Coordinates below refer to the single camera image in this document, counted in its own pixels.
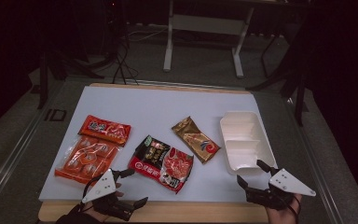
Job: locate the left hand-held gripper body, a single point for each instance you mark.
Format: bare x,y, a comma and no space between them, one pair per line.
101,186

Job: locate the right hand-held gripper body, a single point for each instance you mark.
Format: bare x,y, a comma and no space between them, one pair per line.
289,184

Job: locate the white compartment tray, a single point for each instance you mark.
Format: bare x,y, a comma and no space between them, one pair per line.
245,141

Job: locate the red and black food packet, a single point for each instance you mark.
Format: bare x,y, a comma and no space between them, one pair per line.
163,163

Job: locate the gold snack packet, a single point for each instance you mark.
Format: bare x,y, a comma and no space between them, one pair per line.
195,139

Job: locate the person's left hand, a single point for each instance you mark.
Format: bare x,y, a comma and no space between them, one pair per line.
119,194

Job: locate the person's right hand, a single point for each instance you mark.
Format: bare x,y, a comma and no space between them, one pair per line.
276,216

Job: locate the orange bag of small packets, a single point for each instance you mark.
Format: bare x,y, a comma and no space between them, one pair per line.
93,149

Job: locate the black stand legs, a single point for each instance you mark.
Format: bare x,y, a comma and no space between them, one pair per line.
43,87
300,102

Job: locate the white table mat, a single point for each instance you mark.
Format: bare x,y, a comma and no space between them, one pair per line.
167,109

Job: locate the metal floor rail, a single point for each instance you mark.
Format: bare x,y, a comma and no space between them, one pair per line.
9,155
318,168

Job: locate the black floor bracket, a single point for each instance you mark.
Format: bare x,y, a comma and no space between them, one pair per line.
48,115

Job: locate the white desk frame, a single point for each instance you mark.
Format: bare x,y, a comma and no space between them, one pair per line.
208,25

